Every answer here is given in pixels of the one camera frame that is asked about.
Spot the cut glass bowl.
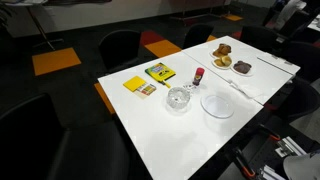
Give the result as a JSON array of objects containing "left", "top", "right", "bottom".
[{"left": 166, "top": 86, "right": 192, "bottom": 110}]

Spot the chocolate cross bread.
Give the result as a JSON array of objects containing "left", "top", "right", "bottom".
[{"left": 233, "top": 60, "right": 253, "bottom": 75}]

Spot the large black office chair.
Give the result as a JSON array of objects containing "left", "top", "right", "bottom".
[{"left": 0, "top": 93, "right": 132, "bottom": 180}]

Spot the white plate under croissant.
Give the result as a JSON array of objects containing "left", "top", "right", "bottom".
[{"left": 211, "top": 56, "right": 233, "bottom": 70}]

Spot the red cap purple bottle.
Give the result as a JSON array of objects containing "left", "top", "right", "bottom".
[{"left": 192, "top": 67, "right": 205, "bottom": 87}]

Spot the white paper napkin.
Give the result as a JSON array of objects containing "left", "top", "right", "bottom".
[{"left": 229, "top": 79, "right": 264, "bottom": 100}]

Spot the yellow green crayon box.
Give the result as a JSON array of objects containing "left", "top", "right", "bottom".
[{"left": 144, "top": 62, "right": 177, "bottom": 83}]

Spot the white plate under chocolate bread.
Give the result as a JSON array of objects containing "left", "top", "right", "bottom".
[{"left": 231, "top": 63, "right": 254, "bottom": 78}]

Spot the brown stacked sweet bread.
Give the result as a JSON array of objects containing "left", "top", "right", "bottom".
[{"left": 212, "top": 43, "right": 232, "bottom": 58}]

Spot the golden croissant bread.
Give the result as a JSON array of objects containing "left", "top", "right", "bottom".
[{"left": 214, "top": 55, "right": 233, "bottom": 68}]

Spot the small glass bowl lid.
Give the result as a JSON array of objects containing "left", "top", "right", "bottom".
[{"left": 168, "top": 87, "right": 189, "bottom": 102}]

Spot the yellow sticky note pad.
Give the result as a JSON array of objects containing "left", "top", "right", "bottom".
[{"left": 122, "top": 75, "right": 147, "bottom": 93}]

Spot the orange black clamp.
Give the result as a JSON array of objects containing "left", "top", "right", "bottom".
[
  {"left": 257, "top": 123, "right": 282, "bottom": 142},
  {"left": 232, "top": 146, "right": 258, "bottom": 180}
]

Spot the black tripod stand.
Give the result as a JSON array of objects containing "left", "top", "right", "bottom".
[{"left": 25, "top": 3, "right": 65, "bottom": 52}]

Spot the clear plastic wrapper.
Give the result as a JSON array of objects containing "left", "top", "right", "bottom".
[{"left": 182, "top": 81, "right": 198, "bottom": 93}]

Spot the multicoloured crayon card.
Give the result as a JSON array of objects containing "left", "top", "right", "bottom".
[{"left": 134, "top": 83, "right": 157, "bottom": 100}]

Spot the silver metal bracket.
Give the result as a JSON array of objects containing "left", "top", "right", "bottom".
[{"left": 274, "top": 135, "right": 307, "bottom": 158}]

